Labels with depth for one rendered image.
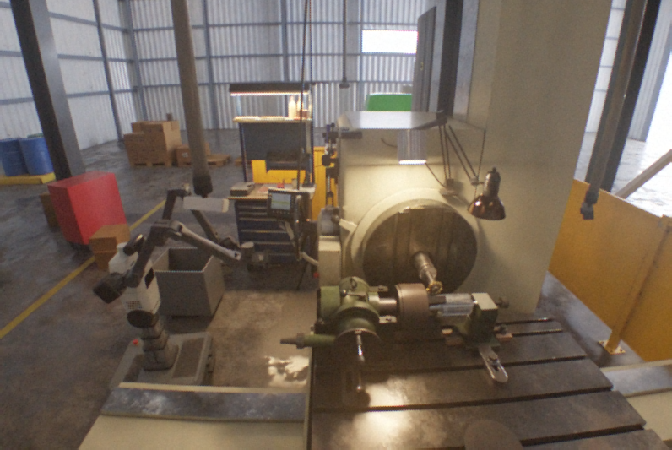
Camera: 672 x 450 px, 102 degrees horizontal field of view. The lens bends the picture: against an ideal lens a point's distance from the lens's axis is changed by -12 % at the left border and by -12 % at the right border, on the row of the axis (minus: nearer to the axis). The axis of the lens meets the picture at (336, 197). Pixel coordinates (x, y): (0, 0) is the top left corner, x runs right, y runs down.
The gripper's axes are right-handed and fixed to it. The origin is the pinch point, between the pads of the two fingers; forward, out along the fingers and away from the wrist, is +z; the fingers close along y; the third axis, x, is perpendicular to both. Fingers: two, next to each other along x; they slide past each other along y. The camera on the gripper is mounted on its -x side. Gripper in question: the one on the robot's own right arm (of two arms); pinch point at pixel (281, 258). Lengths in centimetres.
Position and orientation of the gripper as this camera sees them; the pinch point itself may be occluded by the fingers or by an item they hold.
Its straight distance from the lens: 179.0
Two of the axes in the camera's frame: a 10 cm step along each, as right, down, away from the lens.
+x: -0.2, 2.5, 9.7
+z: 10.0, -0.1, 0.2
